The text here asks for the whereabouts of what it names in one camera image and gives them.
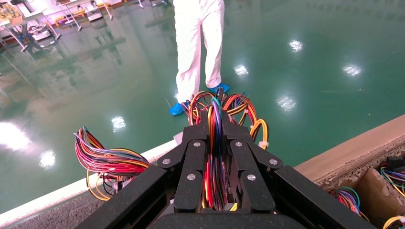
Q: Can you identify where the brown cardboard divider box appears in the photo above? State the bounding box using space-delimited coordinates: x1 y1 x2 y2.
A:
293 114 405 229

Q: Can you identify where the dark grey textured table mat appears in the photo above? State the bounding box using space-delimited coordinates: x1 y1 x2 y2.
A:
9 191 108 229

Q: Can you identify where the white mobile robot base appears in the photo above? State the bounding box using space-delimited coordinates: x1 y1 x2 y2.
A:
85 0 104 22
30 25 52 41

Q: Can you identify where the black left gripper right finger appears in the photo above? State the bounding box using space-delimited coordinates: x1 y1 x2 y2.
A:
222 110 285 213

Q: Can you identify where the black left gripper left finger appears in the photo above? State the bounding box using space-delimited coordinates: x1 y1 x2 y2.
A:
156 110 210 213

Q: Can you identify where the power supply with orange cables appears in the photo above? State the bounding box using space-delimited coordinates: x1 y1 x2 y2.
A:
187 91 270 150

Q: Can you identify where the power supply with red cables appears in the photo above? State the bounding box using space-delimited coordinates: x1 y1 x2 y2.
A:
74 126 152 202

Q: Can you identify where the power supply with multicoloured cables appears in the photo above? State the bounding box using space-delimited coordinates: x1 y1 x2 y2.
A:
334 186 365 221
378 156 405 198
382 215 405 229

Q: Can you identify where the person in white trousers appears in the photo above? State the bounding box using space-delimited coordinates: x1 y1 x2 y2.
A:
172 0 226 104

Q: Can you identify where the blue shoe cover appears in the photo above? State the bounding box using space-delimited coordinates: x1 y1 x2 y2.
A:
168 102 191 116
209 83 231 94

